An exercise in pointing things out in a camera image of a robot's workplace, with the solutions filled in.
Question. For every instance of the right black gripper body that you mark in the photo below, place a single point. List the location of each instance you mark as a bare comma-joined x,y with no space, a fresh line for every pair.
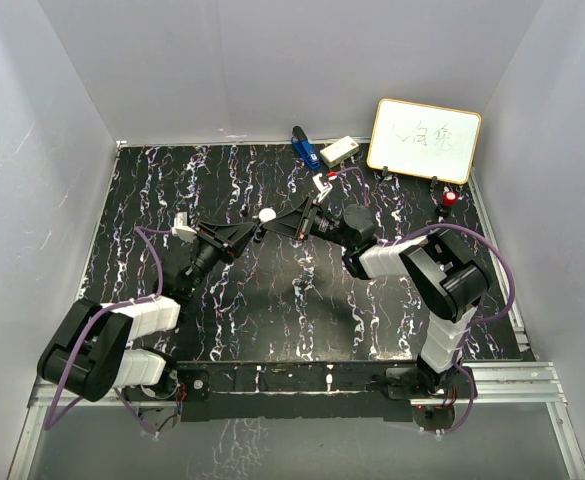
319,224

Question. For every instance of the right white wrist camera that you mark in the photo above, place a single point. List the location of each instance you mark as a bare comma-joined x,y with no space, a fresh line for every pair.
323,184

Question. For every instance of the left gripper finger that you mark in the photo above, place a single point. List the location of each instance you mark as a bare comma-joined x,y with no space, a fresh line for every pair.
227,231
238,242

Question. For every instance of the small whiteboard yellow frame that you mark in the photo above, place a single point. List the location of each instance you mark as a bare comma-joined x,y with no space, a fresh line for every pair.
424,141

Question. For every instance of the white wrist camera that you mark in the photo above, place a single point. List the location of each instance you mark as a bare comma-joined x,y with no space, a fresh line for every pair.
323,184
182,230

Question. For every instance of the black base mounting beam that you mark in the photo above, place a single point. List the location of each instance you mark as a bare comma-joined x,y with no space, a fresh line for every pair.
393,391

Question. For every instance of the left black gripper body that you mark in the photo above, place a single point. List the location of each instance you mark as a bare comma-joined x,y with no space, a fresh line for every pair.
207,255

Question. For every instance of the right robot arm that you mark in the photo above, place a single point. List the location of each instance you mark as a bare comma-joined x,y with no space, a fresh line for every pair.
450,280

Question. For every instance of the white staple box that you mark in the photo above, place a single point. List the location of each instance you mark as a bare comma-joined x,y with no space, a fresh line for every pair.
338,151

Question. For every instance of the aluminium rail frame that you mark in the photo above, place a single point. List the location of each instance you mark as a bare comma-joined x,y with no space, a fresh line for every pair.
285,302

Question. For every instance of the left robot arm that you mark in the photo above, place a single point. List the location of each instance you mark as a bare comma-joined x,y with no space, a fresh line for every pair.
88,356

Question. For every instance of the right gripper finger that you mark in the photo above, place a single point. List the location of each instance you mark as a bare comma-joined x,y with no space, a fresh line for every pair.
287,227
303,214

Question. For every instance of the blue stapler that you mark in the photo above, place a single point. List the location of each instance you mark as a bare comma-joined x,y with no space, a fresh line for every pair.
304,148

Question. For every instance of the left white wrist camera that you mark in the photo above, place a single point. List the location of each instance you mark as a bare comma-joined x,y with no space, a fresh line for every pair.
182,230

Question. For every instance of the white earbud charging case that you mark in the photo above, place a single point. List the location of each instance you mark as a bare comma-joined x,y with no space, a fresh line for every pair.
266,214

